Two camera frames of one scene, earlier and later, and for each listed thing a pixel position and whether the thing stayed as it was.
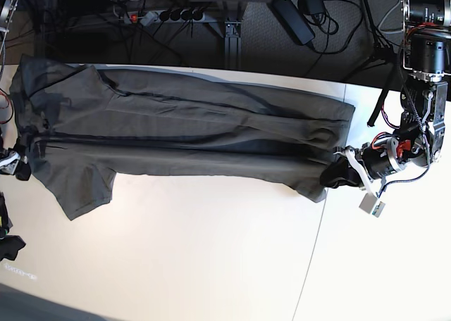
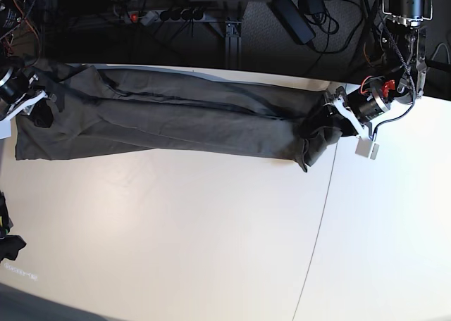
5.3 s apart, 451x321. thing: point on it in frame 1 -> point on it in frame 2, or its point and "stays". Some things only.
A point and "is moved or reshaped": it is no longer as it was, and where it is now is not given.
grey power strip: (146, 18) stays
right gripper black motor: (9, 160) -> (15, 83)
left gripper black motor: (380, 160) -> (366, 102)
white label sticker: (10, 268) stays
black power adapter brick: (292, 18) stays
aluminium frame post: (232, 45) stays
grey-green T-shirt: (78, 125) is moved or reshaped
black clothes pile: (10, 245) stays
